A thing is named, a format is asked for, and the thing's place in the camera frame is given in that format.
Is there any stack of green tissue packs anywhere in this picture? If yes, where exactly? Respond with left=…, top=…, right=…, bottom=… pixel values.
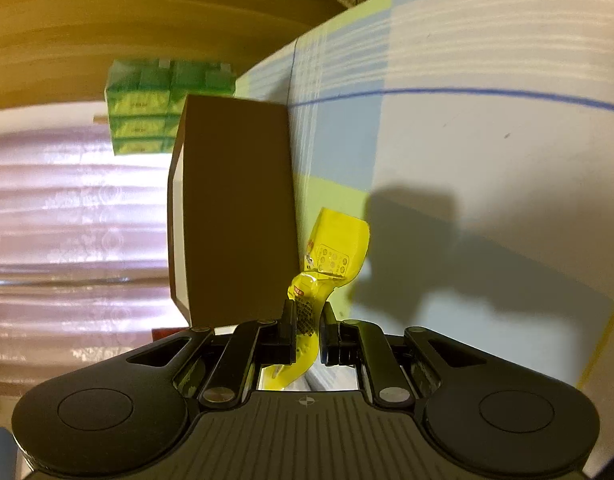
left=104, top=59, right=238, bottom=157

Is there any brown cardboard box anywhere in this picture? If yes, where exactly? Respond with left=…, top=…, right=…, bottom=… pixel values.
left=167, top=94, right=300, bottom=326

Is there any wooden panel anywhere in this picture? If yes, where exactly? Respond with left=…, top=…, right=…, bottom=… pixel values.
left=0, top=0, right=345, bottom=111

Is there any pink patterned curtain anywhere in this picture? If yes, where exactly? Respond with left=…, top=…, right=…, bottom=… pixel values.
left=0, top=100, right=193, bottom=386

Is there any yellow snack packet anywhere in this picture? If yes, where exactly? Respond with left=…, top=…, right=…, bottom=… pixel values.
left=264, top=206, right=372, bottom=392

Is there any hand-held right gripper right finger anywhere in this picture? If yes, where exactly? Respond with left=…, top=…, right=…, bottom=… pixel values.
left=319, top=305, right=483, bottom=406

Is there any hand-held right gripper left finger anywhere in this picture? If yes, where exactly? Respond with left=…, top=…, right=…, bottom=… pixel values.
left=127, top=300, right=298, bottom=408

